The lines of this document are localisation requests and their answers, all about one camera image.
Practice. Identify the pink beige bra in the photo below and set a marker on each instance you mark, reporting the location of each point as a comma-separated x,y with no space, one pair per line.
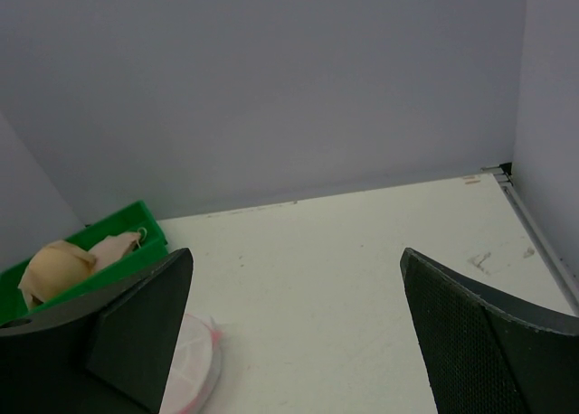
116,247

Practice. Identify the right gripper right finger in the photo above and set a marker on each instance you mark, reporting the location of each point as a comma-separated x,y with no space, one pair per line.
486,351

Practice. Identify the yellow beige bra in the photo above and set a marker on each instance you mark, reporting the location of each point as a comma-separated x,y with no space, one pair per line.
55,268

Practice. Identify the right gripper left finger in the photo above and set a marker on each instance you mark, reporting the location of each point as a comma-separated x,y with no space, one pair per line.
108,351

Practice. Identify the white mesh laundry bag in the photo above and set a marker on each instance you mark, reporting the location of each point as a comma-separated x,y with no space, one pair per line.
196,366

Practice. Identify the green plastic tray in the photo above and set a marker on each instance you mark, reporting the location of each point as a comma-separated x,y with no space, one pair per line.
130,218

